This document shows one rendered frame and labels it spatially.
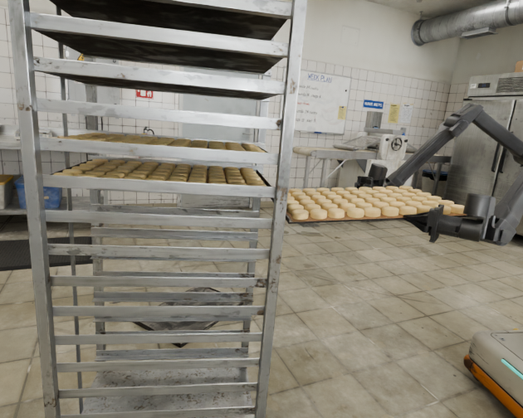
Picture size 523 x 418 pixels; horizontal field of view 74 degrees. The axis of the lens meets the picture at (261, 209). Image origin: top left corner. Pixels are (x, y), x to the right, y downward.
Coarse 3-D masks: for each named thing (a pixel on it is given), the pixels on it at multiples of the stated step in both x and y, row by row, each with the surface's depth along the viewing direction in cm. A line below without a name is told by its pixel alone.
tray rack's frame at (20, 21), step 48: (96, 96) 122; (96, 192) 128; (96, 240) 133; (48, 288) 91; (96, 288) 138; (48, 336) 93; (48, 384) 96; (96, 384) 141; (144, 384) 143; (192, 384) 145
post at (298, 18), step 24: (288, 48) 85; (288, 72) 84; (288, 96) 85; (288, 120) 87; (288, 144) 88; (288, 168) 90; (264, 312) 102; (264, 336) 102; (264, 360) 104; (264, 384) 106; (264, 408) 109
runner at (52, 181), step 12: (48, 180) 85; (60, 180) 86; (72, 180) 86; (84, 180) 87; (96, 180) 87; (108, 180) 87; (120, 180) 88; (132, 180) 88; (144, 180) 89; (180, 192) 91; (192, 192) 91; (204, 192) 92; (216, 192) 92; (228, 192) 92; (240, 192) 93; (252, 192) 93; (264, 192) 94
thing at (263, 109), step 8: (272, 40) 123; (264, 104) 129; (264, 112) 129; (264, 136) 132; (256, 200) 138; (256, 208) 139; (256, 248) 143; (248, 264) 144; (248, 272) 145; (248, 288) 147; (248, 304) 149; (248, 328) 152; (248, 344) 154
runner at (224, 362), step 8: (160, 360) 103; (168, 360) 103; (176, 360) 103; (184, 360) 104; (192, 360) 104; (200, 360) 104; (208, 360) 105; (216, 360) 105; (224, 360) 106; (232, 360) 106; (240, 360) 106; (248, 360) 107; (256, 360) 107; (64, 368) 99; (72, 368) 99; (80, 368) 100; (88, 368) 100; (96, 368) 100; (104, 368) 101; (112, 368) 101; (120, 368) 101; (128, 368) 102; (136, 368) 102; (144, 368) 102; (152, 368) 103; (160, 368) 103; (168, 368) 104; (176, 368) 104; (184, 368) 104
